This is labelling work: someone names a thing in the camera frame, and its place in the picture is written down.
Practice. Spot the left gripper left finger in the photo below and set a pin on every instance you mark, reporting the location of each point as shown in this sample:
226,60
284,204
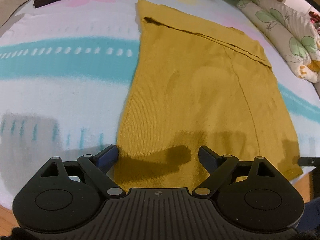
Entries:
95,168

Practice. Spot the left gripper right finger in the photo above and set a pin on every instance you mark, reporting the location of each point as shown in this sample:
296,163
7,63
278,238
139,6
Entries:
220,169

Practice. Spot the flower pattern bed blanket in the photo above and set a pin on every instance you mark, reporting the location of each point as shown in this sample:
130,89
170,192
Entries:
66,69

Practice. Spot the mustard yellow knit garment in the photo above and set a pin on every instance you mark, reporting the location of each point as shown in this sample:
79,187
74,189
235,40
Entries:
199,83

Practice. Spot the floral folded quilt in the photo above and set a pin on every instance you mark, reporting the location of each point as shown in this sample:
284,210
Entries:
295,38

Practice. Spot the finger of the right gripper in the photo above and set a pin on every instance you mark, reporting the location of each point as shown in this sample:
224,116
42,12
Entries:
309,161

